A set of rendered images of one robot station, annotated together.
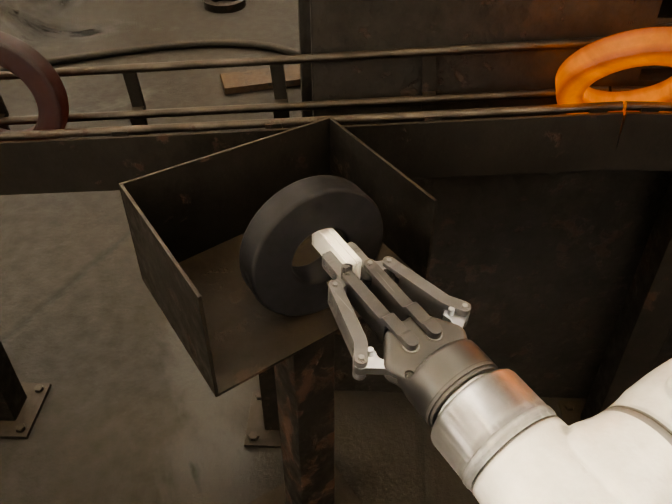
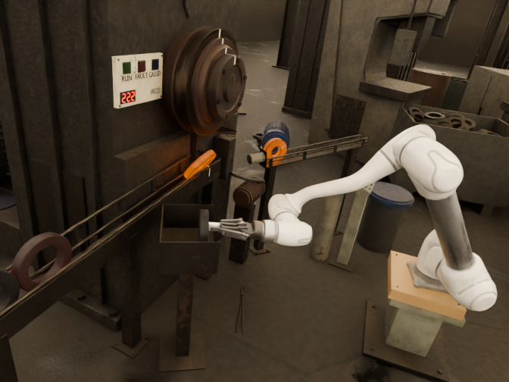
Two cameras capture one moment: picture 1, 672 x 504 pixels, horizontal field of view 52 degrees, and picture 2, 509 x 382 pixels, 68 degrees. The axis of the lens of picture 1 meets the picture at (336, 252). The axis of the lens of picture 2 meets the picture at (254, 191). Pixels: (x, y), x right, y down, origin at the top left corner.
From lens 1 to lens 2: 116 cm
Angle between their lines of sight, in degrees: 60
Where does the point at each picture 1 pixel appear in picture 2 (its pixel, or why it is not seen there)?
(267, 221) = (206, 223)
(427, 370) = (257, 227)
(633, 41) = (206, 155)
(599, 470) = (289, 220)
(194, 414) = (102, 371)
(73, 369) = not seen: outside the picture
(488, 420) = (273, 226)
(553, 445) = (282, 222)
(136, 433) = not seen: outside the picture
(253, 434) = (132, 352)
